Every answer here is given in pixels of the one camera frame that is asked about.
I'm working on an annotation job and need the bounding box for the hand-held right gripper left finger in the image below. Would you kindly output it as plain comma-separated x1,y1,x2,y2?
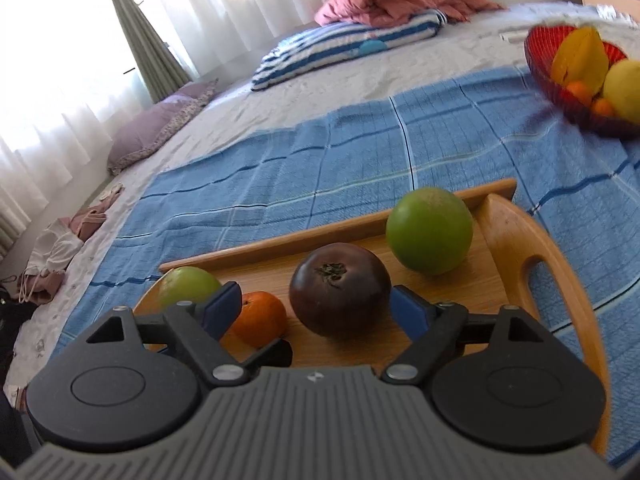
85,281,251,387

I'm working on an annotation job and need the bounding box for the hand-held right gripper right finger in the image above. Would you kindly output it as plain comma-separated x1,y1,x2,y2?
380,285,548,386

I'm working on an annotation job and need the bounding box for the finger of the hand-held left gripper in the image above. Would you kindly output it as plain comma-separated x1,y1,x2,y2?
235,338,294,369

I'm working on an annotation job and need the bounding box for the small mandarin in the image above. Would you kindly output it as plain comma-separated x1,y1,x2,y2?
230,291,288,350

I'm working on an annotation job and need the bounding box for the small green apple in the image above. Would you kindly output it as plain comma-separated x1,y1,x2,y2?
157,266,223,313

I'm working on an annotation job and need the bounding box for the wooden tray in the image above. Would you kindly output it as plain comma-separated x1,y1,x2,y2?
132,178,613,456

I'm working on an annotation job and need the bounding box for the dark purple tomato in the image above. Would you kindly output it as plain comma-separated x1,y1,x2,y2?
289,242,392,338

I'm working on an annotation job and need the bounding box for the large green apple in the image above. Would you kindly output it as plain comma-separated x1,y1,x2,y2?
386,187,474,276

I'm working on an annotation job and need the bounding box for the pile of clothes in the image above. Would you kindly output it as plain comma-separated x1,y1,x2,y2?
17,183,126,306

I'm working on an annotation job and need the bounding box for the blue checked blanket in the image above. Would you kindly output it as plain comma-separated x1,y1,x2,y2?
55,62,640,466

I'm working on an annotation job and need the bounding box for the white garment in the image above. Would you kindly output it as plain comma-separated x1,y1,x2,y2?
22,222,85,281

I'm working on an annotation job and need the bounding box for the purple pillow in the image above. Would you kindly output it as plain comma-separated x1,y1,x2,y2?
107,79,219,176

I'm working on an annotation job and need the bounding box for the black bag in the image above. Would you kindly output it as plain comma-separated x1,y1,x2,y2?
0,282,38,361

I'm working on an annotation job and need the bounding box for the green curtain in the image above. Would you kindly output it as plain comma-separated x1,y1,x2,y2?
100,0,193,103

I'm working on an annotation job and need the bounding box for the red glass bowl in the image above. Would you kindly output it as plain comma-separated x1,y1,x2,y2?
524,25,640,138

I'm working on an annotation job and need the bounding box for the blue white striped pillow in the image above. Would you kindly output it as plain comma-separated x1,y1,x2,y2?
251,9,447,92

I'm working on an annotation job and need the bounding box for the yellow starfruit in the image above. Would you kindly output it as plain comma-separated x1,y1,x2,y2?
550,26,611,98

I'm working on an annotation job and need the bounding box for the yellow mango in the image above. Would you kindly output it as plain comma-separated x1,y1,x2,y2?
602,59,640,126

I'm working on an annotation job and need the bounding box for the pink quilt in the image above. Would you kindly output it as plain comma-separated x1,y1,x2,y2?
315,0,506,28

